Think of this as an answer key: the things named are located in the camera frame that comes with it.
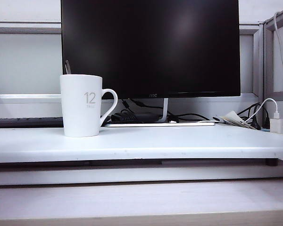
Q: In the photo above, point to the black power brick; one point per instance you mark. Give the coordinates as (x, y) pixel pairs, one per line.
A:
(146, 117)

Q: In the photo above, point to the silver monitor stand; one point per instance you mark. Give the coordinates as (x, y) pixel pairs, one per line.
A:
(165, 110)

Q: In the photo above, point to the white desk riser board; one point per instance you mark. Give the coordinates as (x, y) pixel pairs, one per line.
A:
(155, 143)

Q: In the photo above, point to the white mug with 12 print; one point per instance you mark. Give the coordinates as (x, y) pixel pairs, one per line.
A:
(80, 113)

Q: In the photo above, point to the black AOC computer monitor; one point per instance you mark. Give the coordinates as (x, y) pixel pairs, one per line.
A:
(155, 47)

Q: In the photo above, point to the folded paper booklet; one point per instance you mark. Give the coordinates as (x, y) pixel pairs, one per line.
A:
(233, 118)

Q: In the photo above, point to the black computer keyboard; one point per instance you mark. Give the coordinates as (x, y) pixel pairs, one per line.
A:
(26, 122)

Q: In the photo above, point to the white USB charger plug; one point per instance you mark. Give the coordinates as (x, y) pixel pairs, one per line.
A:
(277, 126)

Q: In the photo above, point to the grey partition frame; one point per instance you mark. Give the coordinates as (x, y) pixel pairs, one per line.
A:
(265, 58)

